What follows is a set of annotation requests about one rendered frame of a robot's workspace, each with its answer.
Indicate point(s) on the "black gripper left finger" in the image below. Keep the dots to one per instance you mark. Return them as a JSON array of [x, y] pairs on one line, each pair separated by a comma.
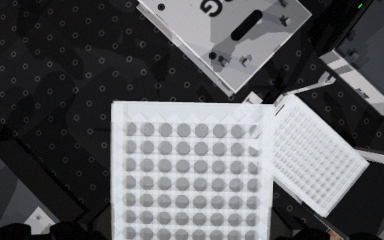
[[97, 220]]

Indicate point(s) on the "white and grey benchtop instrument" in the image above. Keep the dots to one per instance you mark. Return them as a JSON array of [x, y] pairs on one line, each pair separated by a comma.
[[30, 193]]

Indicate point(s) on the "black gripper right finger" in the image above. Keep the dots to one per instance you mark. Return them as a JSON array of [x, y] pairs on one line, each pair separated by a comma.
[[282, 223]]

